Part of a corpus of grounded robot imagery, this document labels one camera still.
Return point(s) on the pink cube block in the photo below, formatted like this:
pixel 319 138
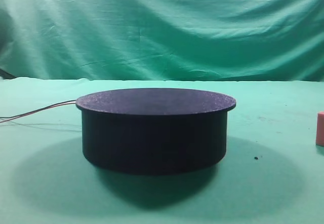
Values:
pixel 320 129

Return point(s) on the black round turntable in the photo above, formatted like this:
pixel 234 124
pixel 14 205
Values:
pixel 154 131

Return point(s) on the green backdrop cloth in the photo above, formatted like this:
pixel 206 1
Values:
pixel 181 40

